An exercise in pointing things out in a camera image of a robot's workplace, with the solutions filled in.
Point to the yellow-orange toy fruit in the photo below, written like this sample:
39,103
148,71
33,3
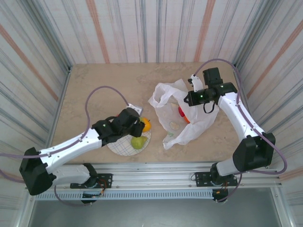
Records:
146,126

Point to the white plastic bag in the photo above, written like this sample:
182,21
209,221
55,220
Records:
196,123

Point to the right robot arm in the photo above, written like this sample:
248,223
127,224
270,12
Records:
236,118

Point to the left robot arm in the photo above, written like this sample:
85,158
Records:
71,144

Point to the green toy pear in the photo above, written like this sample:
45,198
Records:
138,143

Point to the red toy fruit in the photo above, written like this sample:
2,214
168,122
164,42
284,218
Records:
181,111

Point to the deep orange toy fruit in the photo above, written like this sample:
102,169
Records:
187,119

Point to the white plaid plate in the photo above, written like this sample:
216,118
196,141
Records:
123,147

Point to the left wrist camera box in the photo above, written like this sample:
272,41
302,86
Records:
136,109

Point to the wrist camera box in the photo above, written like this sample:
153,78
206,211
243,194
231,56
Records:
196,82
136,109

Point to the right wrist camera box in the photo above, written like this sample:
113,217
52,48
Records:
196,82

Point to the aluminium mounting rail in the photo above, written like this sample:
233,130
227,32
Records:
154,175

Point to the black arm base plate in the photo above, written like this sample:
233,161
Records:
201,178
105,179

